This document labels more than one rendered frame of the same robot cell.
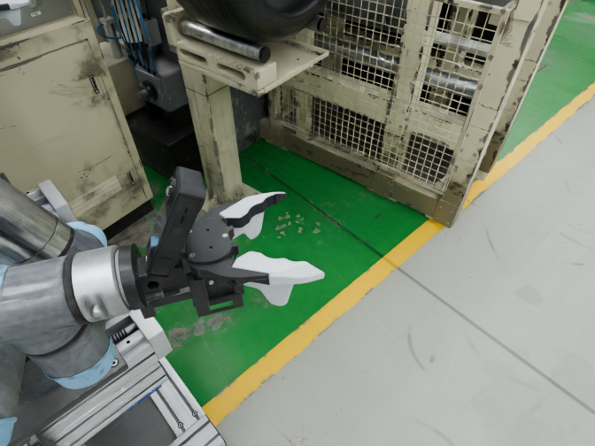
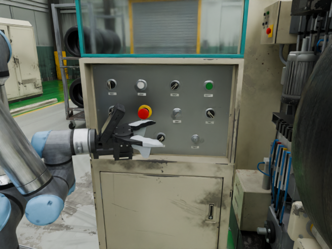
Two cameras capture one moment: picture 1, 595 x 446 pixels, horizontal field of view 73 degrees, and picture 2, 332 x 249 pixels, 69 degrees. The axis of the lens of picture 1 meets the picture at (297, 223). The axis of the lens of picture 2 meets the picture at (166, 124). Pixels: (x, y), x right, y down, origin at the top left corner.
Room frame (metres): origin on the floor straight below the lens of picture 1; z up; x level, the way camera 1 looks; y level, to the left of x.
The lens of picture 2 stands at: (0.79, 0.16, 1.30)
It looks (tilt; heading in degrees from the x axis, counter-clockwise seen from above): 18 degrees down; 58
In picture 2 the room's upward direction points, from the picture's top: straight up
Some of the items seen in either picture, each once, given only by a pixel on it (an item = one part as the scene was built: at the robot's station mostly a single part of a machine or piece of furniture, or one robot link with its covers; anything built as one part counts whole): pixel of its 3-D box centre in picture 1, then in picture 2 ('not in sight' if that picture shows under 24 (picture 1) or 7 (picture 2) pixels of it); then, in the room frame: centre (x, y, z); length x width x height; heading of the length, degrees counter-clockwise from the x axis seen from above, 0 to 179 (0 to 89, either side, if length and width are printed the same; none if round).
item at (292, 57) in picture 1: (255, 57); not in sight; (1.35, 0.14, 0.80); 0.37 x 0.36 x 0.02; 142
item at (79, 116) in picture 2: not in sight; (97, 68); (2.08, 4.50, 0.96); 1.36 x 0.71 x 1.92; 43
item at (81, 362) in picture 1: (72, 333); not in sight; (0.24, 0.28, 0.94); 0.11 x 0.08 x 0.11; 17
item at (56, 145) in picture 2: not in sight; (55, 144); (0.86, 0.86, 1.04); 0.11 x 0.08 x 0.09; 158
